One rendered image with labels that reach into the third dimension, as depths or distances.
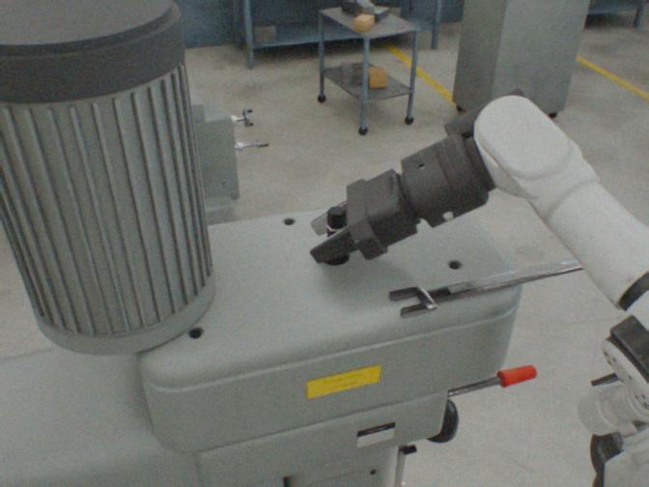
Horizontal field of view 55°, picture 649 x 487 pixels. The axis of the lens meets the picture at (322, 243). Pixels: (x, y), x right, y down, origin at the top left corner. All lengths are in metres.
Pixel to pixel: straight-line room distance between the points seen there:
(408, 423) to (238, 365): 0.28
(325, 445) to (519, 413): 2.38
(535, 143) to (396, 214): 0.16
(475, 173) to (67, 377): 0.56
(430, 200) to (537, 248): 3.51
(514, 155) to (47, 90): 0.43
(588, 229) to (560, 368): 2.80
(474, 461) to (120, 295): 2.45
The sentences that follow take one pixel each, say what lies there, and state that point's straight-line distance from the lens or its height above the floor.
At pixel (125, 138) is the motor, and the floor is 2.13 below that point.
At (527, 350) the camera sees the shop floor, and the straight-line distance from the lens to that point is 3.47.
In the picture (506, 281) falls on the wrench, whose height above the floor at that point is 1.90.
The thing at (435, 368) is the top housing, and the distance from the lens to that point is 0.79.
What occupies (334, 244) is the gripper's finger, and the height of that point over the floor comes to 1.93.
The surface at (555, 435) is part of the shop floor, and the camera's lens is 3.14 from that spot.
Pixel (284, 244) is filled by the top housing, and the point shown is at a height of 1.89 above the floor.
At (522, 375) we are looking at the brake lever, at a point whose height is 1.71.
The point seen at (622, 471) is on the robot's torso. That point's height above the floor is 1.54.
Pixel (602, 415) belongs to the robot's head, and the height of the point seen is 1.61.
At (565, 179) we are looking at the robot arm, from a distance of 0.65.
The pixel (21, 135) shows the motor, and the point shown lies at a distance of 0.56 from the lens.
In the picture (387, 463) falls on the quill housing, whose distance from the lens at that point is 0.97.
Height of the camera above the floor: 2.36
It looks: 36 degrees down
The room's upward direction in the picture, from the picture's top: straight up
